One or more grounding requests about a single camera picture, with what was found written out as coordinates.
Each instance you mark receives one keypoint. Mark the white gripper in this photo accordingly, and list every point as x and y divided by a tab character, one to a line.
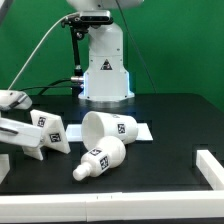
19	133

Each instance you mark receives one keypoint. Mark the white lamp base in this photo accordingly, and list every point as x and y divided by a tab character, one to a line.
53	134

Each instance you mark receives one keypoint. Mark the white lamp bulb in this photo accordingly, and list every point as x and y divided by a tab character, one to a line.
108	153

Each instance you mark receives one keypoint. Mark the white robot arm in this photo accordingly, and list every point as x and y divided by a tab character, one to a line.
105	81

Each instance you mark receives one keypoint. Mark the white lamp shade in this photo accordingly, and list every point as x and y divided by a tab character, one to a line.
96	125

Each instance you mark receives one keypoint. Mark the white flat plate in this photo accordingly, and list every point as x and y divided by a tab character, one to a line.
73	133

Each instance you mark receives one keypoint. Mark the white left wall bar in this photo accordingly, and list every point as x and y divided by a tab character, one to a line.
4	166

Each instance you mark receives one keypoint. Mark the black camera on stand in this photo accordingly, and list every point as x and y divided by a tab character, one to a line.
79	24

